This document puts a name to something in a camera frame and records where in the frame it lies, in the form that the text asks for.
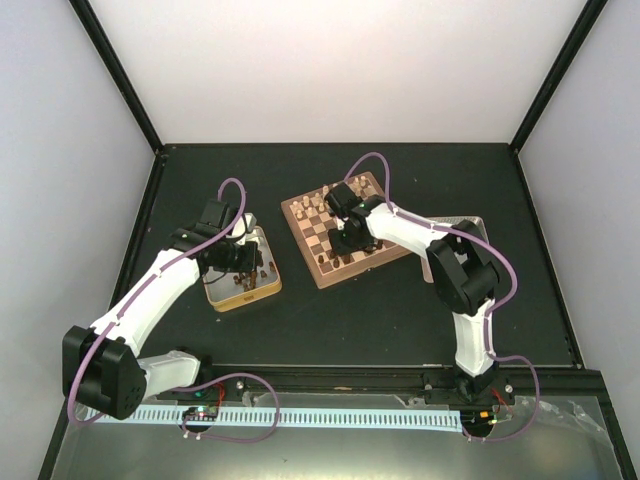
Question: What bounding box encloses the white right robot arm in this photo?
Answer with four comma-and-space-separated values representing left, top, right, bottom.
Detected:
324, 182, 500, 403

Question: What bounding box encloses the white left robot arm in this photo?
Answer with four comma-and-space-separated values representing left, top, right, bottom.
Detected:
62, 200, 261, 420

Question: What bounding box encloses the gold tin with pieces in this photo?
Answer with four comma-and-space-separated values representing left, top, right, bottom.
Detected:
203, 226, 282, 312

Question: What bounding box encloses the wooden chess board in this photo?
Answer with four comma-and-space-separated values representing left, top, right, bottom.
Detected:
281, 185, 410, 289

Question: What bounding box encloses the white rook near corner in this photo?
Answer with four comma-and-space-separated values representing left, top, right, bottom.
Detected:
293, 202, 304, 219

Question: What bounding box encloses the silver patterned metal tray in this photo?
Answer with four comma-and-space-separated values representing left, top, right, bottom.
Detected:
422, 215, 487, 285

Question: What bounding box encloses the light blue slotted strip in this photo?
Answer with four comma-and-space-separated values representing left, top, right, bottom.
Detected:
85, 403, 462, 434

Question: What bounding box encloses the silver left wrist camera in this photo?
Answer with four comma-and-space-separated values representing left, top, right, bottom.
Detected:
242, 213, 257, 234

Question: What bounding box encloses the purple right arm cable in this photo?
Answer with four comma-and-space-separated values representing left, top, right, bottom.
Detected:
344, 152, 541, 444

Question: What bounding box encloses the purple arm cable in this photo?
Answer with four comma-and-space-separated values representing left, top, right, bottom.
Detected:
344, 152, 541, 444
67, 178, 281, 444

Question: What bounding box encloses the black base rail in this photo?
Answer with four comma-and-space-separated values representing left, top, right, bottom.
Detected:
154, 367, 516, 401

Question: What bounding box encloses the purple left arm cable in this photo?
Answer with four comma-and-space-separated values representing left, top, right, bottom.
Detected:
67, 178, 281, 444

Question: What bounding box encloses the black frame post left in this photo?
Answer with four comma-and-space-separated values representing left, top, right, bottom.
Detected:
69, 0, 163, 153

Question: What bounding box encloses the black frame post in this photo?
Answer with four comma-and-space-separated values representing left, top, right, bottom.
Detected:
509, 0, 608, 154
69, 0, 163, 153

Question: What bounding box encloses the black frame post right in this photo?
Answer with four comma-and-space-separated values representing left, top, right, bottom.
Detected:
509, 0, 608, 154

